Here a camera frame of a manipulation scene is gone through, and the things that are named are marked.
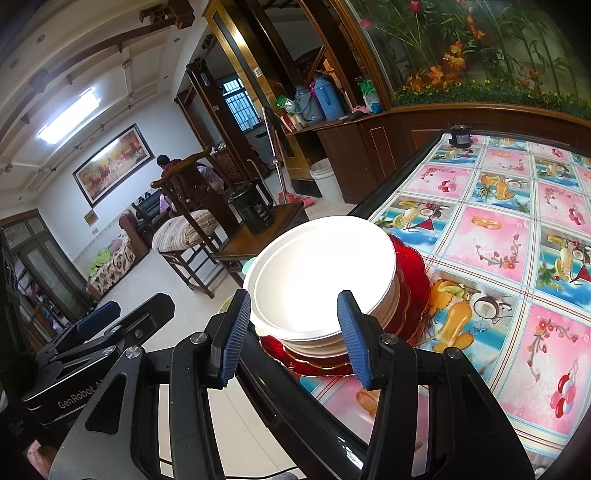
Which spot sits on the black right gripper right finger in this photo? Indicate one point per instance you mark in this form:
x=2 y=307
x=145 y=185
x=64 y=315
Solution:
x=469 y=435

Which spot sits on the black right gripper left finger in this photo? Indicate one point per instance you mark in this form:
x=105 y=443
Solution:
x=116 y=434

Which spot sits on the red scalloped glass plate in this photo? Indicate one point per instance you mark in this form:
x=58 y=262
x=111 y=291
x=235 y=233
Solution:
x=406 y=322

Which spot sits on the stack of white plates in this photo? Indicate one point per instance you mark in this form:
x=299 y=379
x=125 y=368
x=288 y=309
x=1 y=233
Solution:
x=294 y=283

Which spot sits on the patterned sofa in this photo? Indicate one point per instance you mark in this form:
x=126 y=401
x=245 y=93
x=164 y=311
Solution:
x=112 y=263

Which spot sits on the colourful fruit pattern tablecloth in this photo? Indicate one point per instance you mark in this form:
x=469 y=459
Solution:
x=503 y=228

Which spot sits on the wooden side table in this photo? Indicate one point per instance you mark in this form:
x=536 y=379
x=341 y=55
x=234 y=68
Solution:
x=243 y=245

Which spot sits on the dark wooden chair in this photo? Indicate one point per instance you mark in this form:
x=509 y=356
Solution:
x=188 y=242

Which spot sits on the black bucket on table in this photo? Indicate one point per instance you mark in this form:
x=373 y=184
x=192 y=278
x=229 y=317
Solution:
x=254 y=203

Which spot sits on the seated person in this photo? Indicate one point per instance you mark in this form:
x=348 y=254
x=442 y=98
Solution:
x=186 y=185

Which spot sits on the small black device on table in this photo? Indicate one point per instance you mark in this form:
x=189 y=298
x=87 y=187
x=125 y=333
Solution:
x=461 y=136

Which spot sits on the white trash bin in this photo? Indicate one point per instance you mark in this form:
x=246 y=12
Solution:
x=327 y=183

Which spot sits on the wooden sideboard counter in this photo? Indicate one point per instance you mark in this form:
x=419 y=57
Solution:
x=365 y=152

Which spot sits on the grey thermos jug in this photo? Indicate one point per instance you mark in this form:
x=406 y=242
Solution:
x=307 y=106

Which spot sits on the blue thermos jug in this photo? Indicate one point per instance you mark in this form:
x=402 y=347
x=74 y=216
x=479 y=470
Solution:
x=328 y=99

